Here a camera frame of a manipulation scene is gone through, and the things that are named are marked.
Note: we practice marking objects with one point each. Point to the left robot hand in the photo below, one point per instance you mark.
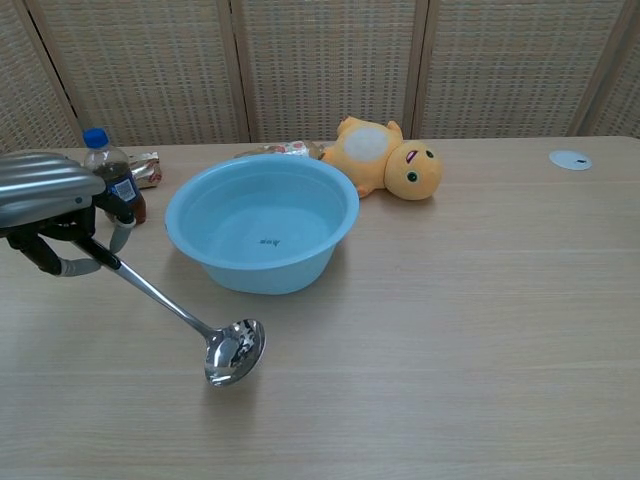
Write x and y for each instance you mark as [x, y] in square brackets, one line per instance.
[55, 210]

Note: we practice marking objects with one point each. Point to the light blue plastic bowl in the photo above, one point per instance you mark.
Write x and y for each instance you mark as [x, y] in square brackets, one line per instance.
[262, 222]

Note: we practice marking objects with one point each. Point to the cola bottle with blue cap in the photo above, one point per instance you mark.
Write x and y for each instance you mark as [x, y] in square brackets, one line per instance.
[117, 172]

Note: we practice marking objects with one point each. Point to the gold foil snack pack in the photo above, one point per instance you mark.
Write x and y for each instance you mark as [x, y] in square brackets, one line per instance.
[147, 170]

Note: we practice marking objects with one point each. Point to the clear tea drink bottle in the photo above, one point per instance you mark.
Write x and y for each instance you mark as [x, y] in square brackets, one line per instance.
[285, 149]

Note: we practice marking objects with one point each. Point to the woven folding screen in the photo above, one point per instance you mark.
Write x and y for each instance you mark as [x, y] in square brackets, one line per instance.
[320, 70]

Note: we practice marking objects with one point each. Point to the yellow plush duck toy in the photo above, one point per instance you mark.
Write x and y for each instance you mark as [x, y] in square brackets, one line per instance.
[390, 160]

